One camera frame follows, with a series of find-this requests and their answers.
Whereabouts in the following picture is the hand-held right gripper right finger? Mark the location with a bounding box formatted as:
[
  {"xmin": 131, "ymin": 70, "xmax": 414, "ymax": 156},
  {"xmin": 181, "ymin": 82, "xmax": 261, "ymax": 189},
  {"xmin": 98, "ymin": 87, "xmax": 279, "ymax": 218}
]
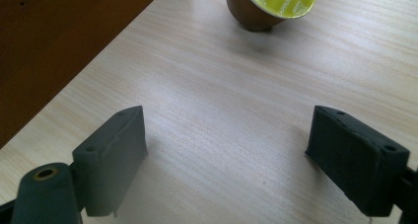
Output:
[{"xmin": 304, "ymin": 105, "xmax": 411, "ymax": 218}]

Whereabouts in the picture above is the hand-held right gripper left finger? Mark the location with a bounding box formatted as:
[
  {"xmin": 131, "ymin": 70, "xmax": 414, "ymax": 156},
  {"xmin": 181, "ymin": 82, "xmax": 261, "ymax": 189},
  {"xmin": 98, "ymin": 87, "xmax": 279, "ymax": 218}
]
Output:
[{"xmin": 71, "ymin": 105, "xmax": 149, "ymax": 218}]

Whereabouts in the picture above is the brown wooden glass-lid box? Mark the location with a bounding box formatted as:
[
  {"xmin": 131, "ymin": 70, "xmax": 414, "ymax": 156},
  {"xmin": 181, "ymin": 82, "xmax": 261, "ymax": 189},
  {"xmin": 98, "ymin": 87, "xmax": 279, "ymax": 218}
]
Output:
[{"xmin": 0, "ymin": 0, "xmax": 168, "ymax": 150}]

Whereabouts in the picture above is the green-lid coffee capsule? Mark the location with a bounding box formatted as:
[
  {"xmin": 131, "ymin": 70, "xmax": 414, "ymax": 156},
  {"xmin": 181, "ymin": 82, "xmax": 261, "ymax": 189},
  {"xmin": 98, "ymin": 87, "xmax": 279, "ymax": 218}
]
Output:
[{"xmin": 225, "ymin": 0, "xmax": 318, "ymax": 33}]

